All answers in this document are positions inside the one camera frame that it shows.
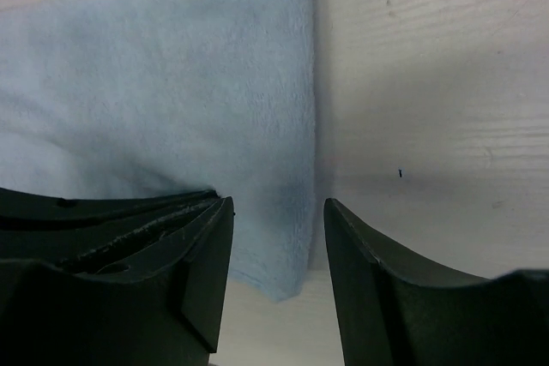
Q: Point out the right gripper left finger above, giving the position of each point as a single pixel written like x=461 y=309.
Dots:
x=113 y=282

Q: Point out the light blue towel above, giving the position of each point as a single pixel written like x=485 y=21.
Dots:
x=106 y=99

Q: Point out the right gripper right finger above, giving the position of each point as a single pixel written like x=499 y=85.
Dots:
x=397 y=307

